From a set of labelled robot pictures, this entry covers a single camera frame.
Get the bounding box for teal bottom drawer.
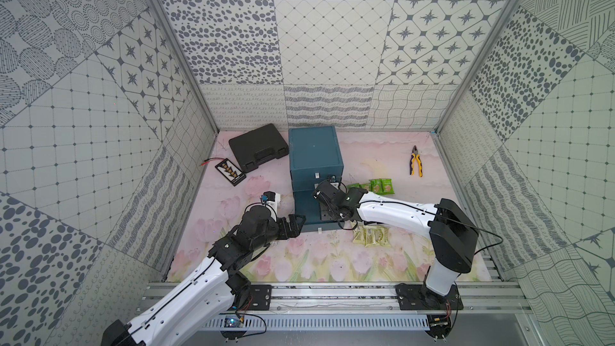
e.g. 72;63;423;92
293;191;340;234

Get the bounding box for green cookie packet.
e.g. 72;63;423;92
381;179;395;195
348;182;372;192
369;179;383;195

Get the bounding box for yellow snack packet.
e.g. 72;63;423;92
365;227;381;247
373;226;390;247
352;226;366;246

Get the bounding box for teal plastic drawer cabinet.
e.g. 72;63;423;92
288;126;344;192

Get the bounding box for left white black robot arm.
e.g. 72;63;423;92
101;203;306;345

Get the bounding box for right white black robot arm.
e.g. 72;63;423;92
312;181;503;298

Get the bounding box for black plastic case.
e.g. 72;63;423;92
229;123;289;173

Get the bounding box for yellow black pliers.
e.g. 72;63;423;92
409;146;423;177

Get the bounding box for green circuit board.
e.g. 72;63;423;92
221;315;244;332

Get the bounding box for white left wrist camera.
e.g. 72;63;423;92
260;192;281;214

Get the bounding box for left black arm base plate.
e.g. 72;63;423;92
232;284;272;312

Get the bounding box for white slotted cable duct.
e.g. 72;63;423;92
200;314;429;332

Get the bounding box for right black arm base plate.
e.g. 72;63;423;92
395;284;464;311

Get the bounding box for aluminium mounting rail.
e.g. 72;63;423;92
252;281;531;314

